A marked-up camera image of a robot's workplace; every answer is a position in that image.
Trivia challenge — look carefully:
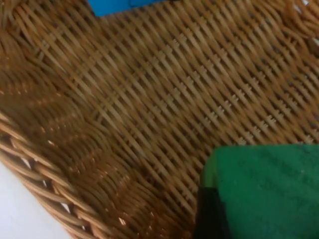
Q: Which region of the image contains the green cube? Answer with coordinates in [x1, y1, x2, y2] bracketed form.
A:
[202, 143, 319, 239]

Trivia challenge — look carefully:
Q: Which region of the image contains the blue cube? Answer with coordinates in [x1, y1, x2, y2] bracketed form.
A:
[88, 0, 178, 18]

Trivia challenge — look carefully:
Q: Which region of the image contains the pale brown wicker basket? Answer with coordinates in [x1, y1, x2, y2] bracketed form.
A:
[0, 0, 319, 239]

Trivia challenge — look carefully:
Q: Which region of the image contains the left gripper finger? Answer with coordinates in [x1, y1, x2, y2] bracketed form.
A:
[192, 186, 234, 239]

